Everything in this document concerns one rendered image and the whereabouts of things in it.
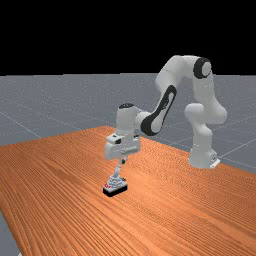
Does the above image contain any toggle switch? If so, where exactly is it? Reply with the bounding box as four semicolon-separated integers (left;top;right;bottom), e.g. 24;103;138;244
102;159;129;198

